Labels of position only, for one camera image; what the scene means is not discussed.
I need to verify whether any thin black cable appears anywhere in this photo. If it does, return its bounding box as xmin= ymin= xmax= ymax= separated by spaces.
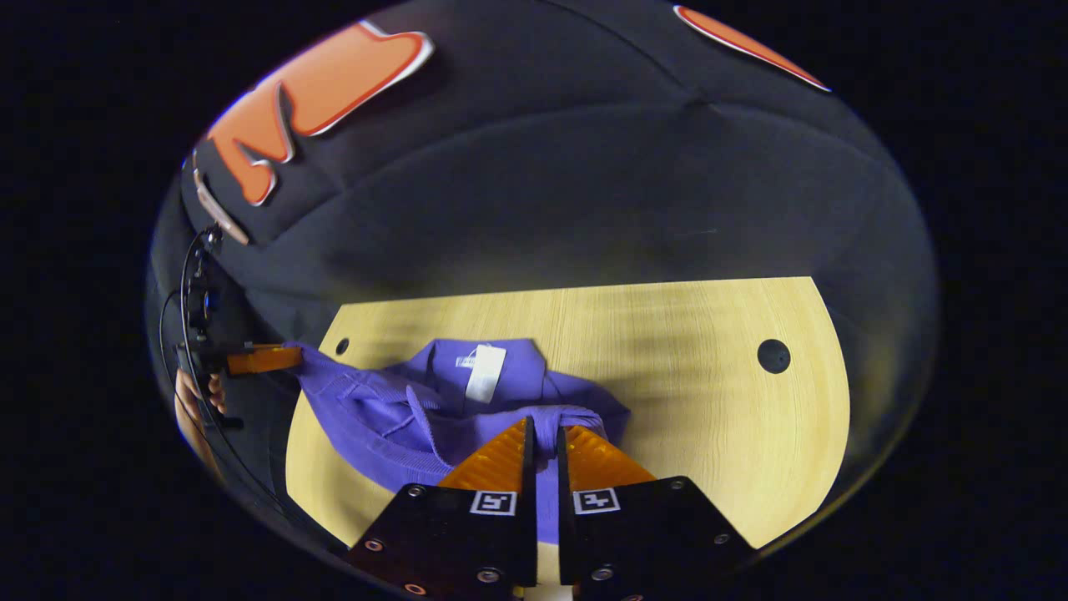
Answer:
xmin=159 ymin=230 xmax=293 ymax=518

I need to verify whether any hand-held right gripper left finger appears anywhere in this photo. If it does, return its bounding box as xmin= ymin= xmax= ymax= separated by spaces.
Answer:
xmin=346 ymin=416 xmax=537 ymax=598

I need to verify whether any purple shirt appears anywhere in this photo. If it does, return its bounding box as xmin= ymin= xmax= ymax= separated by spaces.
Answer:
xmin=288 ymin=336 xmax=632 ymax=545

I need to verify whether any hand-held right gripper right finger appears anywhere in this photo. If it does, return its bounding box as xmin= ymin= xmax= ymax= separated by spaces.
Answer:
xmin=557 ymin=424 xmax=752 ymax=601

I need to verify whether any black backdrop cloth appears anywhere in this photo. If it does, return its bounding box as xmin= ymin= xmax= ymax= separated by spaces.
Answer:
xmin=149 ymin=0 xmax=940 ymax=543

